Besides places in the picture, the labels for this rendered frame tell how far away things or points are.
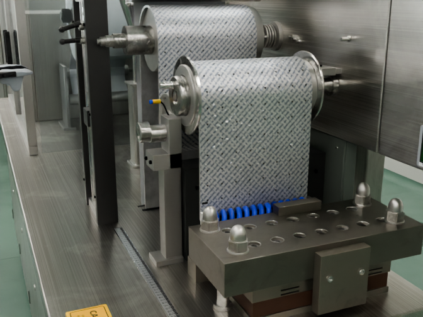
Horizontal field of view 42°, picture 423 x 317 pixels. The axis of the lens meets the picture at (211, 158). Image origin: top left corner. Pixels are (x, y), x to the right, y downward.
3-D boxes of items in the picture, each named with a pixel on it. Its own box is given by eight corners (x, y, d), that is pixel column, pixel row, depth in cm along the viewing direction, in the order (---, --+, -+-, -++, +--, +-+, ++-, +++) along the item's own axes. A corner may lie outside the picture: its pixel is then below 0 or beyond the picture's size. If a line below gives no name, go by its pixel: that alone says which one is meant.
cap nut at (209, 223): (196, 227, 99) (196, 204, 98) (215, 224, 100) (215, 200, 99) (204, 235, 96) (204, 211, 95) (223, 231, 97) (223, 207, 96)
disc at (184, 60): (172, 125, 112) (171, 51, 108) (175, 125, 112) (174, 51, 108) (199, 143, 99) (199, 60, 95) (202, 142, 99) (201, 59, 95)
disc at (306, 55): (282, 116, 122) (285, 47, 117) (284, 115, 122) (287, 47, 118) (320, 129, 109) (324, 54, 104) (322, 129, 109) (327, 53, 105)
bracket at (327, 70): (303, 73, 115) (304, 63, 115) (327, 72, 117) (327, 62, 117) (316, 76, 111) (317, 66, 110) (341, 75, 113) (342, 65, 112)
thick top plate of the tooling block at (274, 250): (188, 256, 101) (188, 226, 100) (366, 222, 116) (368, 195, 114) (224, 298, 87) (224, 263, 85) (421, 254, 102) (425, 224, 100)
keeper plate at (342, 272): (311, 309, 95) (314, 251, 92) (359, 297, 99) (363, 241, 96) (319, 317, 93) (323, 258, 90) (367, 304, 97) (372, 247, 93)
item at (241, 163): (199, 219, 105) (198, 124, 100) (305, 202, 114) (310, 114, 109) (200, 220, 105) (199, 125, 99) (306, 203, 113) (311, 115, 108)
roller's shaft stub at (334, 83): (298, 95, 116) (299, 75, 115) (326, 93, 118) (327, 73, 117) (310, 99, 112) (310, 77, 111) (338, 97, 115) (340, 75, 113)
